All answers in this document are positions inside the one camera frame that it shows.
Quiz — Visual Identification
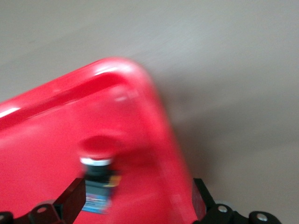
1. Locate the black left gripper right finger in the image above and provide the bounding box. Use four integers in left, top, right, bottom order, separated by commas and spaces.
191, 178, 282, 224

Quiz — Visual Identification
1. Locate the red plastic tray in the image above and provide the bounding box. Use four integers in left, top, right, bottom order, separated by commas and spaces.
0, 56, 206, 224

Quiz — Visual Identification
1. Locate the brown table cover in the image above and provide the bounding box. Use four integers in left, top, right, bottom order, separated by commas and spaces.
0, 0, 299, 224

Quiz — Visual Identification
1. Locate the red push button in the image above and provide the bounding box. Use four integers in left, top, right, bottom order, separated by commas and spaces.
79, 136, 122, 214

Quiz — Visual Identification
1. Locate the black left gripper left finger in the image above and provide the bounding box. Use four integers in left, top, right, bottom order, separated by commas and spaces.
0, 178, 86, 224

